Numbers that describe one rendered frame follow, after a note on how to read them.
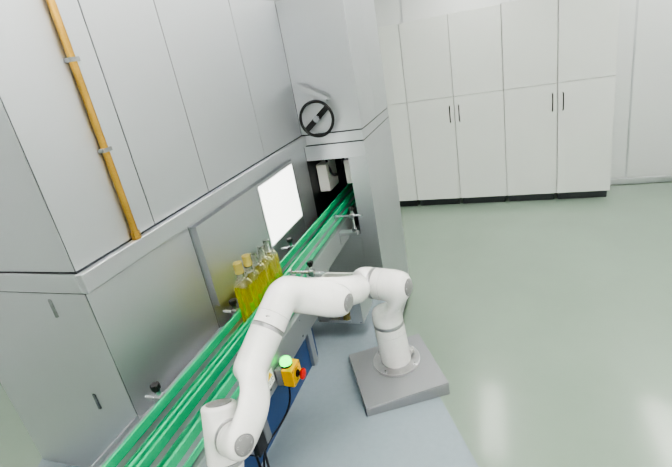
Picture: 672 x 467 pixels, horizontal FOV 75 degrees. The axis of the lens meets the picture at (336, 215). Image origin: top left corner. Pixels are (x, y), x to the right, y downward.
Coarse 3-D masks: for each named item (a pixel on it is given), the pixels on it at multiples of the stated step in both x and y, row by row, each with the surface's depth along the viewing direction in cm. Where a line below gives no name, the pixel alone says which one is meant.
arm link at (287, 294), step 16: (272, 288) 117; (288, 288) 117; (304, 288) 121; (320, 288) 123; (336, 288) 125; (272, 304) 114; (288, 304) 115; (304, 304) 120; (320, 304) 122; (336, 304) 123; (352, 304) 127; (256, 320) 113; (272, 320) 112; (288, 320) 116
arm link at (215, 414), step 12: (204, 408) 101; (216, 408) 100; (228, 408) 101; (204, 420) 100; (216, 420) 99; (228, 420) 100; (204, 432) 100; (216, 432) 98; (204, 444) 101; (216, 456) 99
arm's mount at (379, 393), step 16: (416, 336) 188; (368, 352) 186; (352, 368) 183; (368, 368) 177; (416, 368) 171; (432, 368) 169; (368, 384) 169; (384, 384) 167; (400, 384) 165; (416, 384) 163; (432, 384) 161; (448, 384) 161; (368, 400) 161; (384, 400) 159; (400, 400) 159; (416, 400) 160; (368, 416) 159
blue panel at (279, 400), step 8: (304, 344) 184; (304, 352) 184; (304, 360) 183; (280, 392) 163; (288, 392) 169; (296, 392) 175; (272, 400) 157; (280, 400) 162; (288, 400) 168; (272, 408) 157; (280, 408) 162; (272, 416) 156; (280, 416) 162; (272, 424) 156; (272, 432) 156; (272, 440) 156; (248, 464) 141; (256, 464) 145
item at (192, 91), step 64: (0, 0) 102; (64, 0) 118; (128, 0) 138; (192, 0) 168; (256, 0) 215; (0, 64) 102; (64, 64) 117; (128, 64) 137; (192, 64) 167; (256, 64) 212; (0, 128) 105; (64, 128) 116; (128, 128) 136; (192, 128) 165; (256, 128) 210; (0, 192) 114; (64, 192) 115; (128, 192) 135; (192, 192) 164; (320, 192) 283; (0, 256) 125; (64, 256) 116; (128, 256) 132; (192, 256) 162; (0, 320) 138; (64, 320) 128; (128, 320) 133; (192, 320) 161; (64, 384) 141; (128, 384) 132; (64, 448) 158
